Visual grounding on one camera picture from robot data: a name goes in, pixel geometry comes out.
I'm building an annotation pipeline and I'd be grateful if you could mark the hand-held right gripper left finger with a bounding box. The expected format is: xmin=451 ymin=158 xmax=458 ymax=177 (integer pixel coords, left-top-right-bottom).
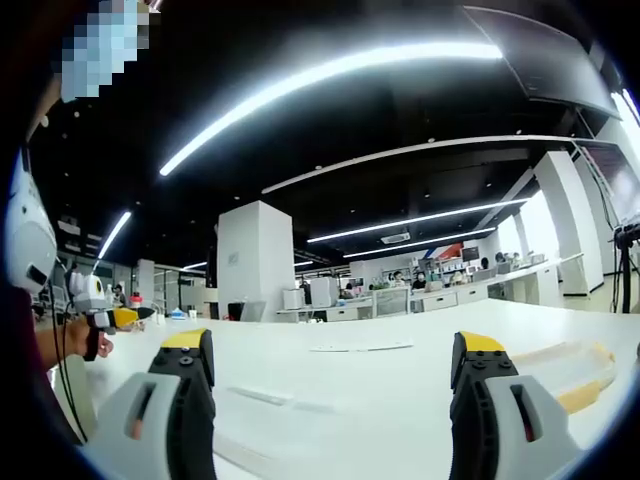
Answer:
xmin=82 ymin=327 xmax=218 ymax=480

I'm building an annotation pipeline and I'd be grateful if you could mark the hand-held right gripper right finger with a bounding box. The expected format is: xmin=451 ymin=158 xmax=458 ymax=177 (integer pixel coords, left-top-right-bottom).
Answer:
xmin=448 ymin=329 xmax=585 ymax=480

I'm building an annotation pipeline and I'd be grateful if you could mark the translucent storage box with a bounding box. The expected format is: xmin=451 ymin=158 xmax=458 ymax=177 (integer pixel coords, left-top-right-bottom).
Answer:
xmin=514 ymin=349 xmax=614 ymax=416

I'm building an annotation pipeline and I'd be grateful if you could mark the clear container with yellow clips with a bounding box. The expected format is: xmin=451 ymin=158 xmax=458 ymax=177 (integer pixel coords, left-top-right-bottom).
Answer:
xmin=509 ymin=339 xmax=619 ymax=416

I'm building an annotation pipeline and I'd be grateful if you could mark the person's left hand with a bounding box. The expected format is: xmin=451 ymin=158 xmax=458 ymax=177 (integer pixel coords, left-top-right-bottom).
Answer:
xmin=67 ymin=319 xmax=116 ymax=362

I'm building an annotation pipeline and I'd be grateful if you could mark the long ceiling light strip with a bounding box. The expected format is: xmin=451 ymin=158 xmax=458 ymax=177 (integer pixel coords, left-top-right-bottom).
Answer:
xmin=158 ymin=42 xmax=505 ymax=177
xmin=343 ymin=227 xmax=497 ymax=259
xmin=306 ymin=197 xmax=529 ymax=245
xmin=97 ymin=210 xmax=133 ymax=260

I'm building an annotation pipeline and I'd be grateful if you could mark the grey open laptop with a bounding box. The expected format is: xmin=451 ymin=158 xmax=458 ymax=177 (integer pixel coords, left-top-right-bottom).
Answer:
xmin=239 ymin=301 xmax=267 ymax=324

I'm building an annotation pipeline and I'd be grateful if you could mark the person in maroon shirt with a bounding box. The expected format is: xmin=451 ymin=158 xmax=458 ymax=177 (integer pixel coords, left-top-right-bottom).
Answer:
xmin=0 ymin=284 xmax=84 ymax=447

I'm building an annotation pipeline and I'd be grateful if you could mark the white square pillar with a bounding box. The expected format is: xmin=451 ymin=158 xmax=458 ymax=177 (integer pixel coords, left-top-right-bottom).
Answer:
xmin=216 ymin=200 xmax=296 ymax=322

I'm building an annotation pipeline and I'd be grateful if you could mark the row of white office desks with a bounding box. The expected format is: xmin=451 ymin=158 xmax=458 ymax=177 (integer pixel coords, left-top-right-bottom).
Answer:
xmin=276 ymin=254 xmax=587 ymax=324

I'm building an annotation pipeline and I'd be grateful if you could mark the grey mesh office chair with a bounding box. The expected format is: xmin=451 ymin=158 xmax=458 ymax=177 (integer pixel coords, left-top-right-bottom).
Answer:
xmin=371 ymin=288 xmax=413 ymax=318

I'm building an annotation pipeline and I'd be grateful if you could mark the tall white cabinet appliance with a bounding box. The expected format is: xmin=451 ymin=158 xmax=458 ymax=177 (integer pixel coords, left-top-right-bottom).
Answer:
xmin=310 ymin=277 xmax=341 ymax=308

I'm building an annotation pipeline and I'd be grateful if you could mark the black tripod stand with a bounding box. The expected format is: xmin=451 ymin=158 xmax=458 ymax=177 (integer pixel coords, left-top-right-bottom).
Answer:
xmin=609 ymin=224 xmax=640 ymax=315

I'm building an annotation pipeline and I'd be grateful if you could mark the tilted lit monitor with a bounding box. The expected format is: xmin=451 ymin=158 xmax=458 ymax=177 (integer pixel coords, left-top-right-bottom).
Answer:
xmin=574 ymin=139 xmax=640 ymax=225

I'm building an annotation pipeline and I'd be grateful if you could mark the large black monitor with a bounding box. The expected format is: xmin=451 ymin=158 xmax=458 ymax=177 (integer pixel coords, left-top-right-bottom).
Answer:
xmin=462 ymin=4 xmax=624 ymax=122

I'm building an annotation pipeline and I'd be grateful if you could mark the black device cable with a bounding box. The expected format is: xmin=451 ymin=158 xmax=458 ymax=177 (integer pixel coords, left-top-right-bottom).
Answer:
xmin=49 ymin=294 xmax=90 ymax=446

